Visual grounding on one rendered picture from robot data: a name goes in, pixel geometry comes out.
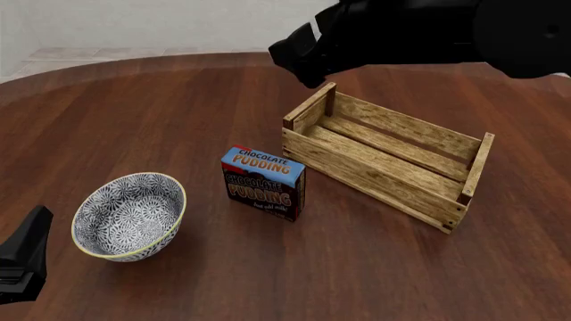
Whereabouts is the wooden slat tray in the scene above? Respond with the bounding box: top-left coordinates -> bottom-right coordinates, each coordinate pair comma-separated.
281,81 -> 496,235

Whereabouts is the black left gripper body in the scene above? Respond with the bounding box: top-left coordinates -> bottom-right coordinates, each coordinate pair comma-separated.
0,265 -> 48,306

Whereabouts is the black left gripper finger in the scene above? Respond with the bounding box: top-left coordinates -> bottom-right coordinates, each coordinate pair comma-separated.
0,204 -> 54,279

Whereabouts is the chocolate pudding box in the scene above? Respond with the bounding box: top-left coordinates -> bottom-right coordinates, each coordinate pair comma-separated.
220,144 -> 308,223

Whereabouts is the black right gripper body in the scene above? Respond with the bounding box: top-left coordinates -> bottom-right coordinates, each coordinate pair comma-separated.
288,0 -> 353,51

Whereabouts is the blue-white patterned bowl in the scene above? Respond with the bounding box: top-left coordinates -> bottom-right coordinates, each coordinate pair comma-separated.
70,171 -> 187,263

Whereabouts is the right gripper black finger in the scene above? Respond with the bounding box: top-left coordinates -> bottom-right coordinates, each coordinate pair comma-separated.
268,32 -> 309,73
294,45 -> 341,90

